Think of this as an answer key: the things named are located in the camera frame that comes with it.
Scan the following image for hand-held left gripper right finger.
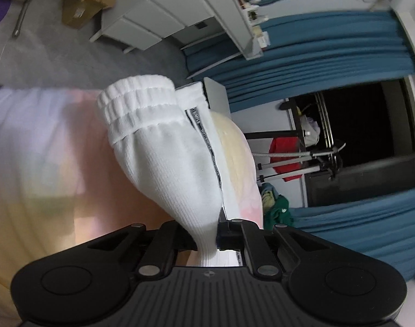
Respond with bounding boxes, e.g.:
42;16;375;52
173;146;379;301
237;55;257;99
216;208;331;276

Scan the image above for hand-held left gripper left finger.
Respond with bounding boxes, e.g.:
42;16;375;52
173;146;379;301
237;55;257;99
88;221;199;276

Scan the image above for white sweatpants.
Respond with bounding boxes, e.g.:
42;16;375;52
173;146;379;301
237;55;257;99
97;74;244;268

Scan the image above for green garment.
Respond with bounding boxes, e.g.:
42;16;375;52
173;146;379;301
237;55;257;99
264;194;295;230

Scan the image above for silver tripod stand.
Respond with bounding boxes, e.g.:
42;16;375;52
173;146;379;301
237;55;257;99
253;141;347;183

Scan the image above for red cloth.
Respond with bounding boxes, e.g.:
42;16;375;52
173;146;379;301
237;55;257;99
269;137;303;182

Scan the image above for blue curtain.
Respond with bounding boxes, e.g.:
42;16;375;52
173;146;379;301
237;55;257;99
182;10;415;100
289;187;415;281

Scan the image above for pastel tie-dye bed blanket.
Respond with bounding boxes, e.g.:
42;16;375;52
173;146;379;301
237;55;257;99
0;87;264;321

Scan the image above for dark window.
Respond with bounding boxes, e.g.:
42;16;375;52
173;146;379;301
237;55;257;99
282;77;415;208

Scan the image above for small white box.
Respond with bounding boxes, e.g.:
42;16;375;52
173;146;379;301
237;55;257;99
255;31;271;48

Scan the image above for white dressing table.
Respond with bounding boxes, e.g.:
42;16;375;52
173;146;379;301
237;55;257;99
89;0;264;60

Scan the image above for cardboard box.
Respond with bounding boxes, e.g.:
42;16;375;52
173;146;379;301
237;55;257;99
62;0;116;29

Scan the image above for black rack frame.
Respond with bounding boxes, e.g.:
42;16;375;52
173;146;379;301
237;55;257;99
244;97;308;140

